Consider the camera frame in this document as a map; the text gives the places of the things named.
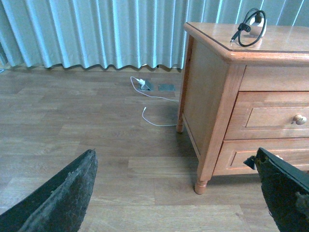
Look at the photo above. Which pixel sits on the wooden drawer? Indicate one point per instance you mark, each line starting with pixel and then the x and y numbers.
pixel 235 152
pixel 268 115

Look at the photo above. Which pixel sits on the open metal floor socket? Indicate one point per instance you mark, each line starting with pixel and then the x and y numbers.
pixel 147 87

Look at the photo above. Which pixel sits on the closed metal floor socket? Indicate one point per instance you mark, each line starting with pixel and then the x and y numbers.
pixel 166 87

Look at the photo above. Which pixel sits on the white plug in floor socket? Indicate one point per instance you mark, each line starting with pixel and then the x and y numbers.
pixel 141 81

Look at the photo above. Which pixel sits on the wooden nightstand cabinet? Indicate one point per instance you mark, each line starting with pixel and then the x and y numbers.
pixel 216 71

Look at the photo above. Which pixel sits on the pale green pleated curtain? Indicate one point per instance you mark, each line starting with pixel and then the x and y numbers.
pixel 120 32

